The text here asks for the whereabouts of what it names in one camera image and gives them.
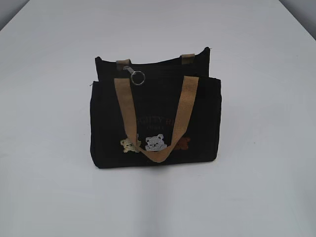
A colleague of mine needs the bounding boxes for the black canvas tote bag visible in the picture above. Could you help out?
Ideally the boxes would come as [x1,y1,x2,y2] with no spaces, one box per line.
[90,47,222,169]

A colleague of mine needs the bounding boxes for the silver zipper key ring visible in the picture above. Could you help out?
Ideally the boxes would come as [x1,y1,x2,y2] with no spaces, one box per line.
[122,65,145,85]

